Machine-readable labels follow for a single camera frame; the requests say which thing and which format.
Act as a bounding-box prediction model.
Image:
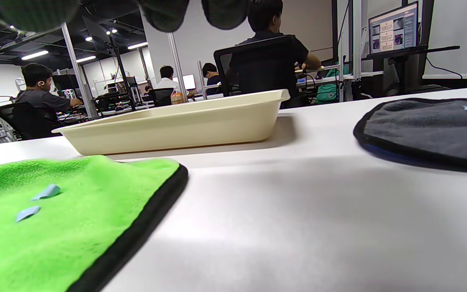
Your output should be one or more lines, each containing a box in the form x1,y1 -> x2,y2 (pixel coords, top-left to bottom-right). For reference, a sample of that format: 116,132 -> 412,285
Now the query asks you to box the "black monitor stand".
361,45 -> 460,96

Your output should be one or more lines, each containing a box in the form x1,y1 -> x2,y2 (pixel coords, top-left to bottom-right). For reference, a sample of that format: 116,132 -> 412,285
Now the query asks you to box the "blue and grey hand towel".
353,97 -> 467,175

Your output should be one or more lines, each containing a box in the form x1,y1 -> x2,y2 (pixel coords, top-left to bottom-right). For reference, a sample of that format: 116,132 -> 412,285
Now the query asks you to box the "cream plastic tray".
52,89 -> 290,156

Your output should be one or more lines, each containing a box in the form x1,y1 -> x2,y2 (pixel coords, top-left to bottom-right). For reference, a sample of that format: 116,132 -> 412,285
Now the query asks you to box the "small computer monitor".
173,74 -> 197,90

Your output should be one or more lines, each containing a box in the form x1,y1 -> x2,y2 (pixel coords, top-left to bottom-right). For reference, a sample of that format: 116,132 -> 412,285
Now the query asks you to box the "green and grey hand towel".
0,155 -> 189,292

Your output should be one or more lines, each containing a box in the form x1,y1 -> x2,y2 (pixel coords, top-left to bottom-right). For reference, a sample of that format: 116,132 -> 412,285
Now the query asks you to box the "black office chair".
0,101 -> 56,140
214,35 -> 299,109

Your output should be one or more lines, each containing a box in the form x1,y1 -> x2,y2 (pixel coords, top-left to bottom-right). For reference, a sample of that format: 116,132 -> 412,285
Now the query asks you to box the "green bag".
316,67 -> 349,104

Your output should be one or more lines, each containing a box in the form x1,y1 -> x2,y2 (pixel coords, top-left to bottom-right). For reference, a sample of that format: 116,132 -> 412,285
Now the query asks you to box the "person's right hand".
0,0 -> 254,33

